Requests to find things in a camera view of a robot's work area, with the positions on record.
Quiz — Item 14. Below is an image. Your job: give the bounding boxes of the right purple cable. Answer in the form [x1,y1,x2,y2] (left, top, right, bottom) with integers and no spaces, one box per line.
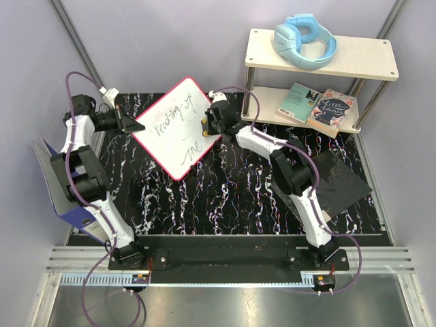
[213,87,364,294]

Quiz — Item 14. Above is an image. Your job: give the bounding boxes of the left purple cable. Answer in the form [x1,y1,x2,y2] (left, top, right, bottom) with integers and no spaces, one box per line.
[65,70,147,326]

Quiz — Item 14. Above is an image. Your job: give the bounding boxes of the white two-tier shelf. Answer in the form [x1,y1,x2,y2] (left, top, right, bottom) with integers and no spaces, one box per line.
[241,29,399,134]

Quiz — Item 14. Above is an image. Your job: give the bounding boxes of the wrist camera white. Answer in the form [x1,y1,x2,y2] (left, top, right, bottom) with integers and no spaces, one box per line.
[208,91,227,104]
[99,87,119,109]

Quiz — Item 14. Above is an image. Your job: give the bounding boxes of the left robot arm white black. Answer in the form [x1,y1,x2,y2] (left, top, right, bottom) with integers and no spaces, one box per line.
[50,95,147,270]

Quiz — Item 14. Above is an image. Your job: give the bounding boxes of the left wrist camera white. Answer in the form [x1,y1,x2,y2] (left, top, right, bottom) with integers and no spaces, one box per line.
[99,87,119,109]

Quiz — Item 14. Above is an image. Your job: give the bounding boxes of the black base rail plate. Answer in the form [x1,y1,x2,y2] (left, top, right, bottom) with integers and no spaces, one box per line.
[108,234,350,273]

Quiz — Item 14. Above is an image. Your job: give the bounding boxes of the pink framed whiteboard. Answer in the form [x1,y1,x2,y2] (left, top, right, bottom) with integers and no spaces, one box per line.
[133,77,221,181]

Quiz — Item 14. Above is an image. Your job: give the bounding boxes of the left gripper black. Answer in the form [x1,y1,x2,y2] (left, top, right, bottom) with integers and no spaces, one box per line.
[95,105,144,136]

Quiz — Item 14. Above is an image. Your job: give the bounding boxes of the purple cable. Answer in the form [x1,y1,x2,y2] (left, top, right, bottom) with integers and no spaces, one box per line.
[65,70,147,326]
[213,87,364,294]

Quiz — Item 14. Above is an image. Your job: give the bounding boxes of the little women book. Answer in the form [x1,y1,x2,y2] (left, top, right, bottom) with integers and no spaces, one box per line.
[306,89,357,138]

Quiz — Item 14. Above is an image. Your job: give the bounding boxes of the black notebook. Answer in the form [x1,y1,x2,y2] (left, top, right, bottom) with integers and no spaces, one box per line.
[270,147,372,221]

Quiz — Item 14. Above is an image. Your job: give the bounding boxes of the blue headphones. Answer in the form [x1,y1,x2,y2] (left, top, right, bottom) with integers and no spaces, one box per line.
[273,14,337,70]

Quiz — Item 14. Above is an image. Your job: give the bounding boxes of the blue ring binder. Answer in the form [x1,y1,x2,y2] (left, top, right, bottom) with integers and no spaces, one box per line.
[33,140,108,244]

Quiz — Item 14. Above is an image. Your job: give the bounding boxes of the yellow black whiteboard eraser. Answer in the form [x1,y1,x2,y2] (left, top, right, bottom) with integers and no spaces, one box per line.
[201,117,211,137]

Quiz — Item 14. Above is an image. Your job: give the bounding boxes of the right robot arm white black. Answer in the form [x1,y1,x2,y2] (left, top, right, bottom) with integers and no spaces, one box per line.
[202,97,339,270]

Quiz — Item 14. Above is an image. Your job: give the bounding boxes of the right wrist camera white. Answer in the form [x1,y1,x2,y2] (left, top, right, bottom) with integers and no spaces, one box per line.
[208,91,227,104]

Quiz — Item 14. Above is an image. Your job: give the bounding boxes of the teal paperback book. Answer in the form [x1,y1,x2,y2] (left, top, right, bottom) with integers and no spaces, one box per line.
[275,83,323,124]

